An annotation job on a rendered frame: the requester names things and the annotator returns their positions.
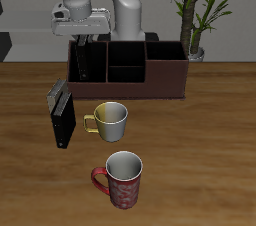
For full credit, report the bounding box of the black angular block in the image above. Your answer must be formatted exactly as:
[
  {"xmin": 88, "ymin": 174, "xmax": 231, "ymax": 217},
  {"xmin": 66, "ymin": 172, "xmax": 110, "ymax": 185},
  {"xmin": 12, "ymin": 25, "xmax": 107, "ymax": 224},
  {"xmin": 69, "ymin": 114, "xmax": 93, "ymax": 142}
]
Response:
[{"xmin": 0, "ymin": 31, "xmax": 13, "ymax": 63}]

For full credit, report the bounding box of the red patterned mug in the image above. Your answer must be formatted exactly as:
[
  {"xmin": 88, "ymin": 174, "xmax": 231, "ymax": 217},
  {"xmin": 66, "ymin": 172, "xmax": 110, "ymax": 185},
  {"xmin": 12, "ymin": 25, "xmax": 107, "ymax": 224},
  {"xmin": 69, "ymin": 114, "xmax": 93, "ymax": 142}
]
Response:
[{"xmin": 90, "ymin": 150, "xmax": 144, "ymax": 211}]

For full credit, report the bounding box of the green pot plant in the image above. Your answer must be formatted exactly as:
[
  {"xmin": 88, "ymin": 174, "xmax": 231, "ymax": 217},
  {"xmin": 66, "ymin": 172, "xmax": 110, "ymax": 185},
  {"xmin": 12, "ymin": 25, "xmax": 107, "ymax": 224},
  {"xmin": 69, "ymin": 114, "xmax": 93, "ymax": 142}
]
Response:
[{"xmin": 170, "ymin": 0, "xmax": 237, "ymax": 64}]

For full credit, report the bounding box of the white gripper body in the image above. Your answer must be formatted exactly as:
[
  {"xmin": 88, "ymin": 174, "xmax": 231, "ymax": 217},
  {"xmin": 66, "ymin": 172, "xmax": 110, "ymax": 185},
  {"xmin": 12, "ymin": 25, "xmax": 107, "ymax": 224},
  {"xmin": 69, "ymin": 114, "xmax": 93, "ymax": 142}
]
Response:
[{"xmin": 50, "ymin": 7, "xmax": 112, "ymax": 37}]

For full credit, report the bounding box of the dark brown desk caddy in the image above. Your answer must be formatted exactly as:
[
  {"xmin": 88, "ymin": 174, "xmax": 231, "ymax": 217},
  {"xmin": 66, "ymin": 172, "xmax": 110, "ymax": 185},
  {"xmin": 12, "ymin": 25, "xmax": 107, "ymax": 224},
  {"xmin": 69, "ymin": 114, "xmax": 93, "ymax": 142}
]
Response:
[{"xmin": 66, "ymin": 39, "xmax": 190, "ymax": 101}]

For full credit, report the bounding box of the yellow and white mug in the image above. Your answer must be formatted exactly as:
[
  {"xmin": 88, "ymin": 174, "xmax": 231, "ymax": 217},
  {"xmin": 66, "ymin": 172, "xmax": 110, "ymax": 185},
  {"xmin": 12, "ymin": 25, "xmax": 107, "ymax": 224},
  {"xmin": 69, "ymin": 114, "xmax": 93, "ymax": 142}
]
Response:
[{"xmin": 82, "ymin": 101, "xmax": 130, "ymax": 144}]

